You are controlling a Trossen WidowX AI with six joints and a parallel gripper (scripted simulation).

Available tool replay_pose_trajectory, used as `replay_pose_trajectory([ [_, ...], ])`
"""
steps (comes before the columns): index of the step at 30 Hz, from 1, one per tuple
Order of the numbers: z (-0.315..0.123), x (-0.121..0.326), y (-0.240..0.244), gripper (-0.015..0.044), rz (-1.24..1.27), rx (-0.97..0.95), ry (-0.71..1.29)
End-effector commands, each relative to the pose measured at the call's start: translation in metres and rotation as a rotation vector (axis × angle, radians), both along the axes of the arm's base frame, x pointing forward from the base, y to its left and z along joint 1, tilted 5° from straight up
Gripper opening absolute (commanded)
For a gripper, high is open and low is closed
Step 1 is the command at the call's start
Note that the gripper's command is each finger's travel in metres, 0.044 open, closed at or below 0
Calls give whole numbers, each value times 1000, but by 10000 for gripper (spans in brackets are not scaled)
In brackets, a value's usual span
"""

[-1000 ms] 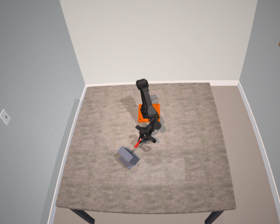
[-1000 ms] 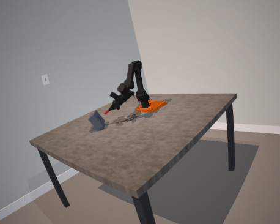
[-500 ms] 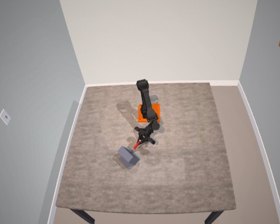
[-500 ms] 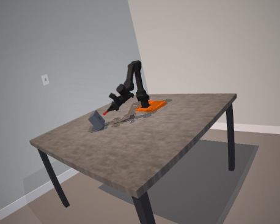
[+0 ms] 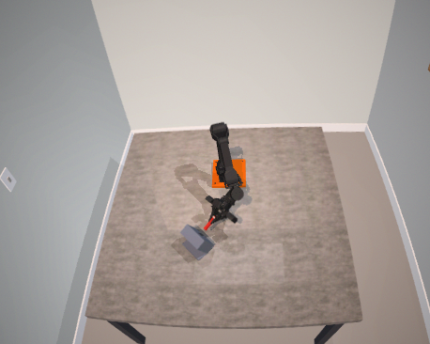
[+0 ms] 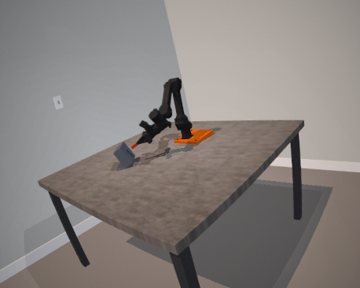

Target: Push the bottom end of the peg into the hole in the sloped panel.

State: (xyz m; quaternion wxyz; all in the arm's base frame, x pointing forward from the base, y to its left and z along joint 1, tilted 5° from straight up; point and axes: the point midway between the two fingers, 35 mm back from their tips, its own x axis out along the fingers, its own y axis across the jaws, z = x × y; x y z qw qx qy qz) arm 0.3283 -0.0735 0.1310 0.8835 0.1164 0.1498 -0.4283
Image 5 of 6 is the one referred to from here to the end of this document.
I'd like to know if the grey sloped panel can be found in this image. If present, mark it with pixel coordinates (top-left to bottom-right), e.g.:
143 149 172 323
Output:
180 224 214 260

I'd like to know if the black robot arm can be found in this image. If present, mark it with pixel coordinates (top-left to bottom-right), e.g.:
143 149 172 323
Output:
209 122 244 211

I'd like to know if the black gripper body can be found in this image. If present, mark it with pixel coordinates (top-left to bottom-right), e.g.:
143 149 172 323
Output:
205 195 238 223

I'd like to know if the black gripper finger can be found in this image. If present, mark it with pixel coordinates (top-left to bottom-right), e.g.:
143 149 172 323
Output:
208 206 219 221
210 212 227 224

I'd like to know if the red square peg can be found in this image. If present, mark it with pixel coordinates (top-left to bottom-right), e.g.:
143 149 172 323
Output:
204 216 215 230

